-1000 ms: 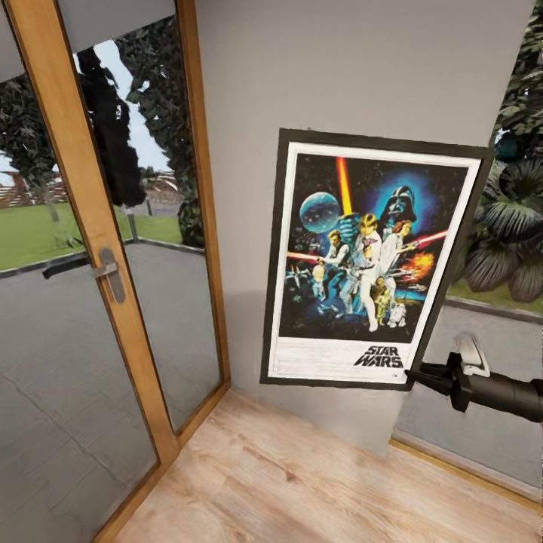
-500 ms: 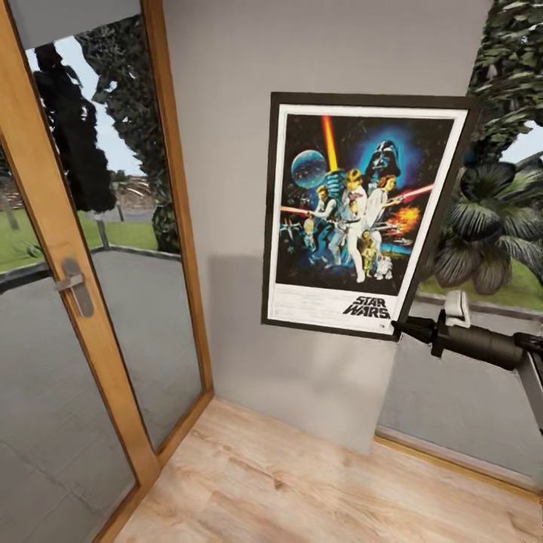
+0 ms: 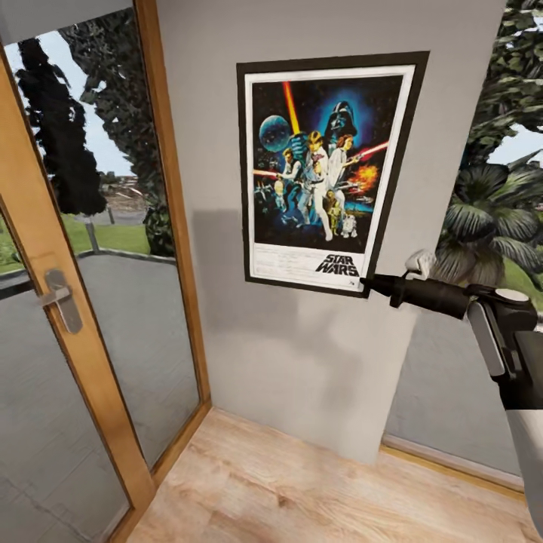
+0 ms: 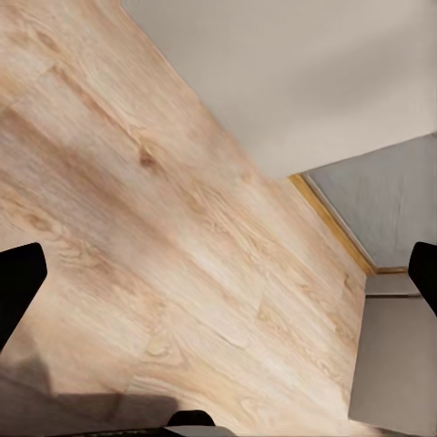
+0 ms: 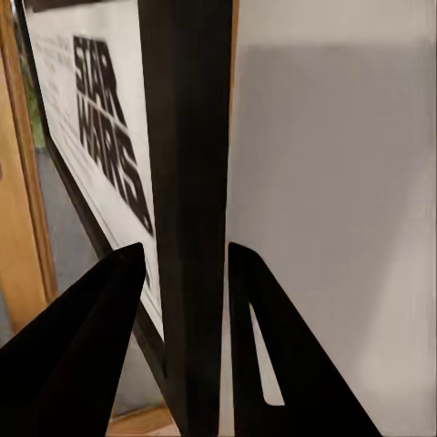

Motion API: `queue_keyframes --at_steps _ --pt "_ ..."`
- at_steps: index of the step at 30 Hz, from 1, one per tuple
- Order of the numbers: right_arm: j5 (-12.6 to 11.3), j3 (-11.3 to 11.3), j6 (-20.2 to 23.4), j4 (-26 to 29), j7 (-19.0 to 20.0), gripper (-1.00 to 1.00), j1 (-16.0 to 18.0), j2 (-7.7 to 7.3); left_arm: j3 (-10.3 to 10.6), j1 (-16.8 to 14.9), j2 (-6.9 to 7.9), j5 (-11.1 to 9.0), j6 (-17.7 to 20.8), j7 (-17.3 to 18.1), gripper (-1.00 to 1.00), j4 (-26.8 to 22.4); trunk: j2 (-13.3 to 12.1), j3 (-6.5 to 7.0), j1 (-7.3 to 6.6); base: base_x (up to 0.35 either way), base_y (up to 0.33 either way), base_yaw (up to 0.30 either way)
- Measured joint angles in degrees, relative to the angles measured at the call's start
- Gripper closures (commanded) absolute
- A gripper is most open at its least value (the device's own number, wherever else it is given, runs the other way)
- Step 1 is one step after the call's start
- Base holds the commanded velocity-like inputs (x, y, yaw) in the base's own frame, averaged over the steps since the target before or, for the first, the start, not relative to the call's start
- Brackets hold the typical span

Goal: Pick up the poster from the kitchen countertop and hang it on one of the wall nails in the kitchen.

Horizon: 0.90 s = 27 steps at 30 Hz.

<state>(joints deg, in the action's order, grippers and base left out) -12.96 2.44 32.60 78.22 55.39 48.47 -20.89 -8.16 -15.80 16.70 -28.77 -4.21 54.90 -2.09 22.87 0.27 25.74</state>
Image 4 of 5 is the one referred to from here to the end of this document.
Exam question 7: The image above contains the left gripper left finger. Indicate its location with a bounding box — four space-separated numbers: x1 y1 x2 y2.
0 242 47 352

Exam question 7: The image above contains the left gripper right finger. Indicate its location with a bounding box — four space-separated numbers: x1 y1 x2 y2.
408 242 437 315

